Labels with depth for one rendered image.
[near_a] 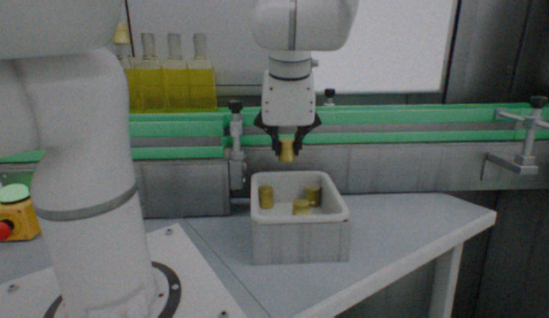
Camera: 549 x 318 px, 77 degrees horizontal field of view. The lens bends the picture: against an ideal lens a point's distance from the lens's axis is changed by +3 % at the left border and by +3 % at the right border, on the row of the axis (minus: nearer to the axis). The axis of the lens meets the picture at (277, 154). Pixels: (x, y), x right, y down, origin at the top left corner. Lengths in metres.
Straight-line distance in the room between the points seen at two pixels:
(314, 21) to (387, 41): 0.56
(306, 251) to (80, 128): 0.41
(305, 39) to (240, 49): 0.49
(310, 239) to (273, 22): 0.35
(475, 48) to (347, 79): 0.39
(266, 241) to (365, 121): 0.41
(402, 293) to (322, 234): 0.84
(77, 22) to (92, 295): 0.28
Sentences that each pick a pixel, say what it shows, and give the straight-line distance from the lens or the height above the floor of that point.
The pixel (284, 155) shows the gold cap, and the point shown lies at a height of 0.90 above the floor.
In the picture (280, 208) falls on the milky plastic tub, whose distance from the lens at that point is 0.76.
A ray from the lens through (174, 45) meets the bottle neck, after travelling 0.85.
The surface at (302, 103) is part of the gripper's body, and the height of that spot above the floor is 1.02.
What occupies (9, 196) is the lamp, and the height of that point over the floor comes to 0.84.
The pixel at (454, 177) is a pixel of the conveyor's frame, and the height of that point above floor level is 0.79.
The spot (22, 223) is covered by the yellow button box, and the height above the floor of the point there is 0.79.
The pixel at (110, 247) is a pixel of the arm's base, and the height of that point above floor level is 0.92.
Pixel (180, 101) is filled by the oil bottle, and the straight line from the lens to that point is 0.84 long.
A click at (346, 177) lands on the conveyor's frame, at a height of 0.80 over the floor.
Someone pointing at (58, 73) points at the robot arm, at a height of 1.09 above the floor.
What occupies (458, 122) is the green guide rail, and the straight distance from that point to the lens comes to 0.97.
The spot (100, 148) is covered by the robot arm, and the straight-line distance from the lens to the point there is 0.36.
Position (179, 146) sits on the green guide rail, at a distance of 0.75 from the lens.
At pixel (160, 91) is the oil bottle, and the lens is 0.85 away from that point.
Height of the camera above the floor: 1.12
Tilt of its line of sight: 18 degrees down
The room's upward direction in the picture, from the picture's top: straight up
